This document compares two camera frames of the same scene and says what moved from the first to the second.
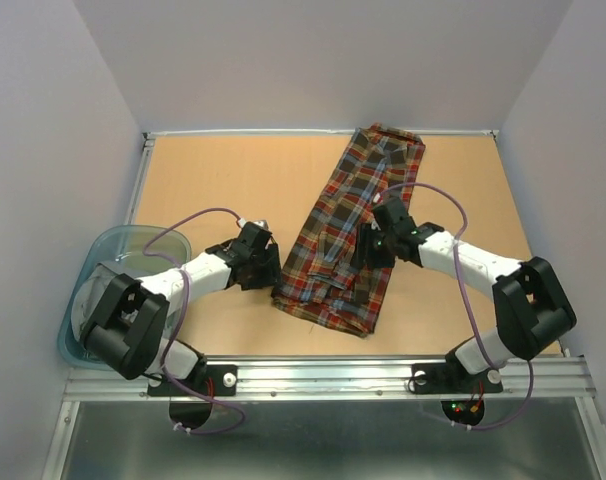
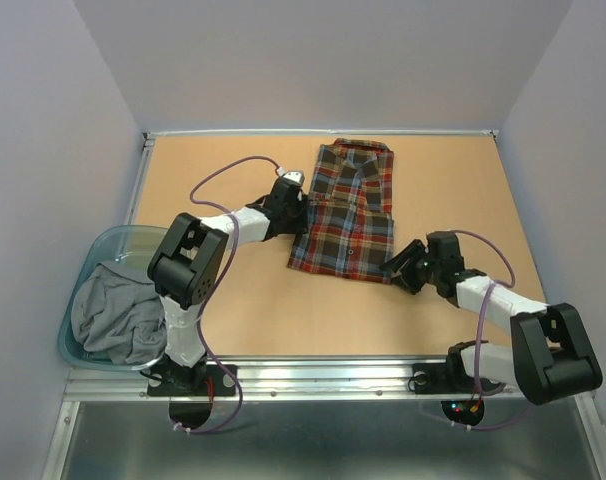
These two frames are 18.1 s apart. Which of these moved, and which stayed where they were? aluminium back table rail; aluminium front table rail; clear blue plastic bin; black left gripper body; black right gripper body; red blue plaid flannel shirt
Moved: black right gripper body; black left gripper body; red blue plaid flannel shirt
Stayed: clear blue plastic bin; aluminium back table rail; aluminium front table rail
